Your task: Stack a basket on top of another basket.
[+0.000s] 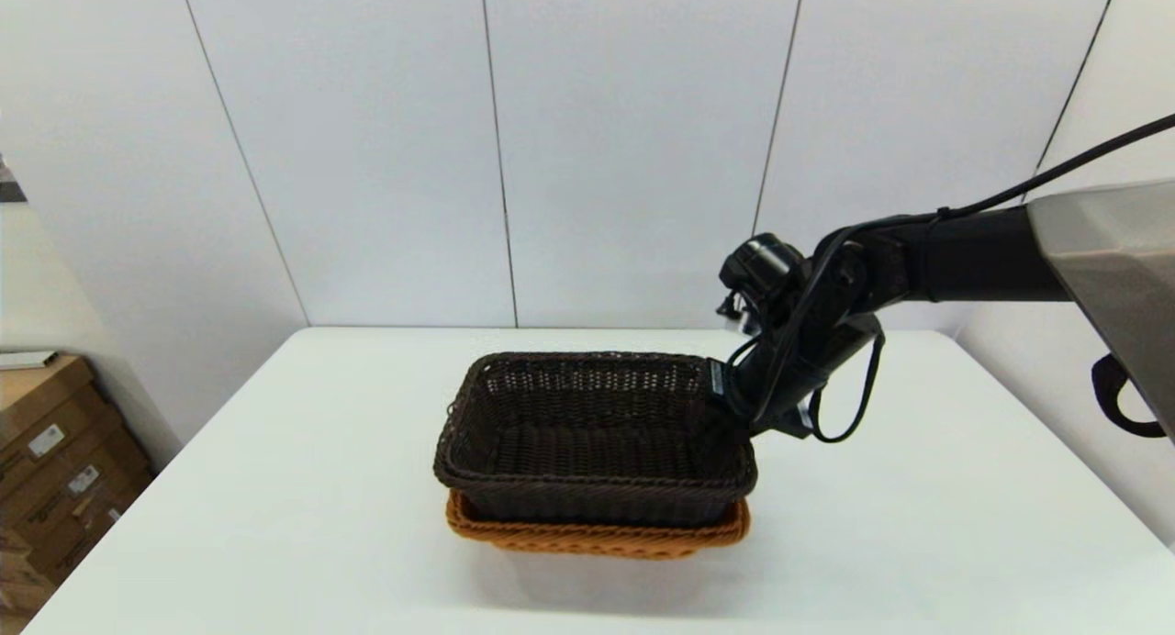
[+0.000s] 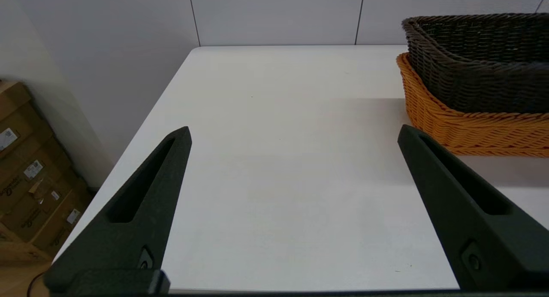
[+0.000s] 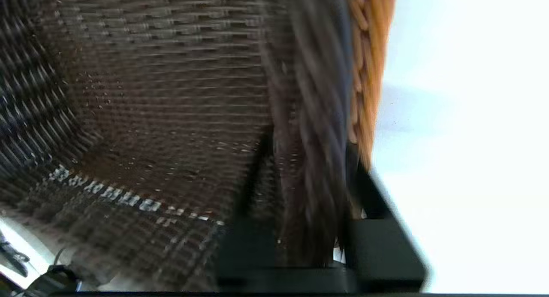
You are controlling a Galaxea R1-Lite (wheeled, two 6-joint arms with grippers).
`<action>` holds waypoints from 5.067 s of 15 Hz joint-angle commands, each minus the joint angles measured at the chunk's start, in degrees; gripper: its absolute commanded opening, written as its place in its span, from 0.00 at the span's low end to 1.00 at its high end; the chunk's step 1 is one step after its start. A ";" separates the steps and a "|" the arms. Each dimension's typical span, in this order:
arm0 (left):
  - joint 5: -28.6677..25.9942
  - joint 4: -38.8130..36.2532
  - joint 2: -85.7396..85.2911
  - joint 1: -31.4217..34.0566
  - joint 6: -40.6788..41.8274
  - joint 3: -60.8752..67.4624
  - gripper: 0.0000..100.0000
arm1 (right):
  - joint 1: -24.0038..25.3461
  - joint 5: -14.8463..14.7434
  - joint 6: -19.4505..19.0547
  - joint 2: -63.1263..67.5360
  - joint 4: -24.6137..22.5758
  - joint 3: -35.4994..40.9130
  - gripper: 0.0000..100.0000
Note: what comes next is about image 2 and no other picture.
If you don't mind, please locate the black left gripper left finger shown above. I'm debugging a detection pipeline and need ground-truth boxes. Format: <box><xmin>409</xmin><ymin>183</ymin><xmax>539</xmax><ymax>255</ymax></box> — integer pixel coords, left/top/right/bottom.
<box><xmin>43</xmin><ymin>126</ymin><xmax>192</xmax><ymax>289</ymax></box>

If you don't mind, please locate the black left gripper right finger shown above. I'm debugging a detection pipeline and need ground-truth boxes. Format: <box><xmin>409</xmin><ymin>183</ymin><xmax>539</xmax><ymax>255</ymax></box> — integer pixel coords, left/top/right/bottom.
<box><xmin>397</xmin><ymin>124</ymin><xmax>549</xmax><ymax>291</ymax></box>

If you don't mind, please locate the orange wicker basket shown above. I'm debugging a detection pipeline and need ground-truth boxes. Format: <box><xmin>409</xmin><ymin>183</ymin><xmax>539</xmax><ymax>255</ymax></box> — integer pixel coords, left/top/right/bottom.
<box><xmin>395</xmin><ymin>52</ymin><xmax>549</xmax><ymax>158</ymax></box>

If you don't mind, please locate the dark brown wicker basket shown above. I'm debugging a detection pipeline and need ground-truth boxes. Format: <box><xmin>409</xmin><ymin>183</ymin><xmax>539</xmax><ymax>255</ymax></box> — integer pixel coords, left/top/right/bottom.
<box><xmin>402</xmin><ymin>13</ymin><xmax>549</xmax><ymax>114</ymax></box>

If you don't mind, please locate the brown cardboard box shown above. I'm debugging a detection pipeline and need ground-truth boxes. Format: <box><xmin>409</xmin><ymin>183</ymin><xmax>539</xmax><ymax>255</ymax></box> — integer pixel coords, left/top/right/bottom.
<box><xmin>0</xmin><ymin>130</ymin><xmax>72</xmax><ymax>218</ymax></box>
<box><xmin>30</xmin><ymin>190</ymin><xmax>93</xmax><ymax>257</ymax></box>
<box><xmin>0</xmin><ymin>80</ymin><xmax>50</xmax><ymax>162</ymax></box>
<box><xmin>2</xmin><ymin>177</ymin><xmax>86</xmax><ymax>242</ymax></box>

